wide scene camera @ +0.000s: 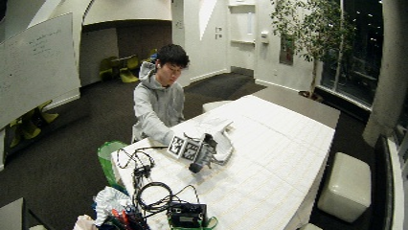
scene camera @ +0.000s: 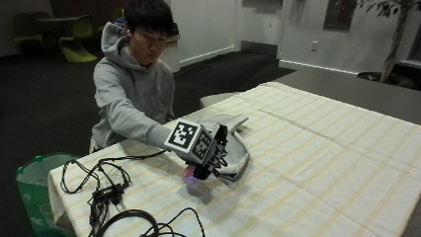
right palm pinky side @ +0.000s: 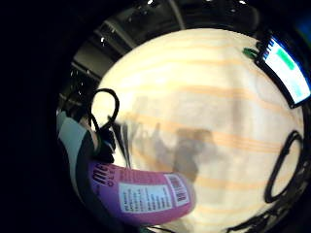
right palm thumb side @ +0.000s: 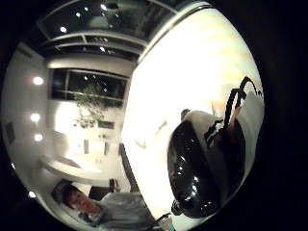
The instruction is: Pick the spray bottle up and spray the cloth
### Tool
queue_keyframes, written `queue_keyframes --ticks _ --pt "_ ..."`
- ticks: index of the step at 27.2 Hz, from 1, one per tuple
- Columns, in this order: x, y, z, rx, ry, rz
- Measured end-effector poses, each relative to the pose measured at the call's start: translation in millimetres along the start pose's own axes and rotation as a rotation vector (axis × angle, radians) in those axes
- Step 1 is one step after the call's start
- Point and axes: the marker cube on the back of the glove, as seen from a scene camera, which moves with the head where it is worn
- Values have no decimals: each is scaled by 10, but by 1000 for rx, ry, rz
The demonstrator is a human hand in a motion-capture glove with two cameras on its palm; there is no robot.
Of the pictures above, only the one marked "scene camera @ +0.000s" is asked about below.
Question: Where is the dark green chair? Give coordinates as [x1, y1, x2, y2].
[12, 12, 48, 55]

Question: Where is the dark plant pot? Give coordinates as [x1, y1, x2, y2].
[357, 70, 419, 91]

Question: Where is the dark wall frame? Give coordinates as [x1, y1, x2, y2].
[322, 0, 358, 32]

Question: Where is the thin black curled cable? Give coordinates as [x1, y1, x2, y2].
[138, 206, 207, 237]

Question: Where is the thick black cable loop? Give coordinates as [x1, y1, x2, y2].
[92, 208, 159, 237]

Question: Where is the small pink purple object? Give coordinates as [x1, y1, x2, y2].
[182, 165, 199, 182]

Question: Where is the white cube of black markers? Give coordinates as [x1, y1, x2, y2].
[162, 119, 217, 165]

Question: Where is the striped cream tablecloth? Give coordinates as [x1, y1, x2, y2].
[46, 81, 421, 237]

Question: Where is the the person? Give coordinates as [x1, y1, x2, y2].
[89, 0, 181, 154]

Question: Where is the dark round table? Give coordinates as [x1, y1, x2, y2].
[36, 16, 81, 43]

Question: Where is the black adapter box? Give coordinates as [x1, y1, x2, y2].
[90, 185, 128, 203]

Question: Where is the green bag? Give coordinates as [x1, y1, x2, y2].
[14, 151, 81, 237]

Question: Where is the white chair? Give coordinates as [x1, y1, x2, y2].
[198, 91, 243, 109]

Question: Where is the indoor tree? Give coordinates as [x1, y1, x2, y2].
[350, 0, 421, 83]

